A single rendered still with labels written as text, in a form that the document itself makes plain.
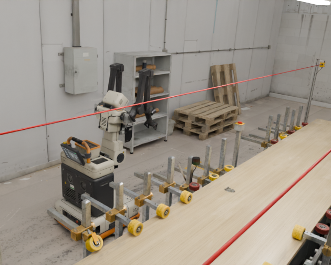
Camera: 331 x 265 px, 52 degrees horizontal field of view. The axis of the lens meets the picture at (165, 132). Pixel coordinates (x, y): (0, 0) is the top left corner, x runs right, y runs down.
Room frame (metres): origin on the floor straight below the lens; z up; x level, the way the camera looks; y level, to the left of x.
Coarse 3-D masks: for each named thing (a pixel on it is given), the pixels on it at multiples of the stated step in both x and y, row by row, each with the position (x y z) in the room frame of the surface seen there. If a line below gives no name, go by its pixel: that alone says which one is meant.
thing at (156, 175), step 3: (153, 174) 2.57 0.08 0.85; (156, 174) 2.56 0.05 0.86; (159, 174) 2.56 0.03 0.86; (156, 177) 2.55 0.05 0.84; (159, 177) 2.53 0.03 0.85; (162, 177) 2.51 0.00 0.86; (165, 177) 2.51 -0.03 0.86; (162, 180) 2.51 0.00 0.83; (165, 180) 2.49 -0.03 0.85; (174, 180) 2.46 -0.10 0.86; (177, 183) 2.42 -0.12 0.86; (180, 183) 2.43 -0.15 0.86; (177, 186) 2.41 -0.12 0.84; (189, 189) 2.34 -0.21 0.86; (192, 192) 2.31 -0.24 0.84
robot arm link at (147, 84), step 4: (152, 72) 3.26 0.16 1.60; (148, 76) 3.25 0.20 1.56; (152, 76) 3.26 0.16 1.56; (148, 80) 3.26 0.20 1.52; (148, 84) 3.26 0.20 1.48; (144, 88) 3.27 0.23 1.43; (148, 88) 3.26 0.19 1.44; (144, 92) 3.27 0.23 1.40; (148, 92) 3.26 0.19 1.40; (144, 96) 3.26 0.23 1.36; (148, 96) 3.26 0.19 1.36; (144, 100) 3.26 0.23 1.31; (148, 100) 3.26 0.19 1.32; (144, 104) 3.26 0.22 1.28; (148, 104) 3.26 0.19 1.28; (144, 108) 3.26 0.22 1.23; (148, 108) 3.26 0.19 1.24
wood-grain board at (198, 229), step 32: (320, 128) 4.07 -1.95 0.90; (256, 160) 2.90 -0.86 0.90; (288, 160) 2.95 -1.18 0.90; (224, 192) 2.24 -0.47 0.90; (256, 192) 2.27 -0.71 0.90; (288, 192) 2.30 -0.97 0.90; (320, 192) 2.34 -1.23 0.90; (160, 224) 1.79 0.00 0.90; (192, 224) 1.81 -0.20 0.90; (224, 224) 1.83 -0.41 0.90; (256, 224) 1.85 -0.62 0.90; (288, 224) 1.87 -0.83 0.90; (96, 256) 1.46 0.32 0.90; (128, 256) 1.48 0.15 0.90; (160, 256) 1.49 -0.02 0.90; (192, 256) 1.51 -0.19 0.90; (224, 256) 1.52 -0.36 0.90; (256, 256) 1.54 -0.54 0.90; (288, 256) 1.56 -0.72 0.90
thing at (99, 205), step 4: (84, 196) 1.96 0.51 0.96; (88, 196) 1.96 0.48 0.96; (92, 200) 1.91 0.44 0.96; (96, 200) 1.91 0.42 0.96; (92, 204) 1.90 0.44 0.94; (96, 204) 1.87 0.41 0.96; (100, 204) 1.87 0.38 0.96; (100, 208) 1.85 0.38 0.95; (104, 208) 1.83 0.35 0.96; (108, 208) 1.83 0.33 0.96; (116, 216) 1.76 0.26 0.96; (120, 216) 1.75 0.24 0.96; (124, 216) 1.75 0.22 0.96; (120, 220) 1.74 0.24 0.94; (124, 220) 1.71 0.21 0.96; (128, 220) 1.71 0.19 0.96; (124, 224) 1.71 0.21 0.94; (128, 224) 1.69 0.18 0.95
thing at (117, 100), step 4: (108, 92) 3.27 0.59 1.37; (112, 92) 3.25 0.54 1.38; (116, 92) 3.23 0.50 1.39; (108, 96) 3.23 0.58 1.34; (112, 96) 3.20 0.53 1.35; (116, 96) 3.18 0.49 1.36; (120, 96) 3.17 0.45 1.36; (124, 96) 3.20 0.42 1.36; (104, 100) 3.22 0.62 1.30; (108, 100) 3.18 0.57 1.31; (112, 100) 3.16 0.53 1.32; (116, 100) 3.14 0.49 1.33; (120, 100) 3.16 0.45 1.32; (124, 100) 3.20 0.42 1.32; (128, 100) 3.25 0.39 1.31; (112, 104) 3.14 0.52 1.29; (116, 104) 3.12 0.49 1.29; (120, 104) 3.17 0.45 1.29; (124, 104) 3.20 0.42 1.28; (124, 108) 3.20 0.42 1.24
